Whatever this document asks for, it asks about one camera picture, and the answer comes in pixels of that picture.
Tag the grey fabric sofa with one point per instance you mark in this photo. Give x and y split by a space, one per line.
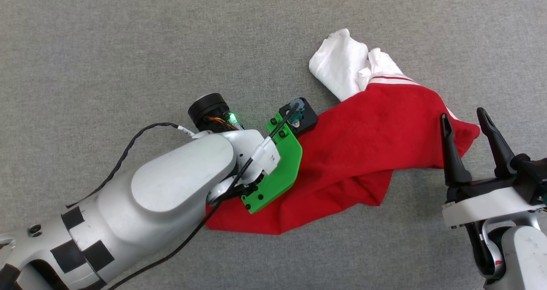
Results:
128 46

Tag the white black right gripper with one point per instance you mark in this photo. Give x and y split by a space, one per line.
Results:
487 204

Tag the black cylindrical wrist motor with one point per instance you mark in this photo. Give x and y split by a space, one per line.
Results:
207 108

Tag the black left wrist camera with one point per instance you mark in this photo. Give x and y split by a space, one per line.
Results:
305 119

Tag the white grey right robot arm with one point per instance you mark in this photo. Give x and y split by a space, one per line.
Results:
525 255

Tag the red white basketball jersey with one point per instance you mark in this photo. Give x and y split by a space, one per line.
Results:
363 144

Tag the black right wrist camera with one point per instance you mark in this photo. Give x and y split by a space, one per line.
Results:
532 179

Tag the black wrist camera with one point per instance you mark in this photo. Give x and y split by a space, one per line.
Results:
532 179
305 119

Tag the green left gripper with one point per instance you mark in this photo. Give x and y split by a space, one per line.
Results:
282 174

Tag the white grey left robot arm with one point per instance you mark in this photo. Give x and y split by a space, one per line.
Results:
171 183

